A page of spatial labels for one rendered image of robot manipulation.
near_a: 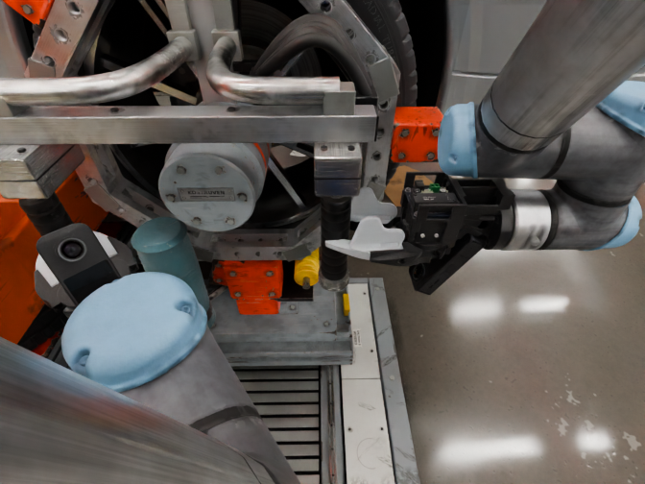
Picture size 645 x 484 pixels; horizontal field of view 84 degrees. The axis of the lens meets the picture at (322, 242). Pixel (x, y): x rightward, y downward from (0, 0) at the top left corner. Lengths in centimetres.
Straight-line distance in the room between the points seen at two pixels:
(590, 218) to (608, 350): 118
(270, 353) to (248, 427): 92
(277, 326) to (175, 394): 90
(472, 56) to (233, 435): 74
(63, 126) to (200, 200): 17
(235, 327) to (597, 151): 95
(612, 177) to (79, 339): 47
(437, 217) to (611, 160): 17
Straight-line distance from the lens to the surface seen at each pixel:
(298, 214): 80
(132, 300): 24
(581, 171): 45
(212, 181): 49
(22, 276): 91
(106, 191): 76
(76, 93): 44
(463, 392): 132
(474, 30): 80
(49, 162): 50
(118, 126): 44
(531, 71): 32
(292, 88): 38
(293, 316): 112
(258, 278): 81
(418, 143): 63
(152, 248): 63
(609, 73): 30
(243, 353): 114
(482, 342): 145
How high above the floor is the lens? 113
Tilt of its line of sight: 42 degrees down
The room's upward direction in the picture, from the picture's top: straight up
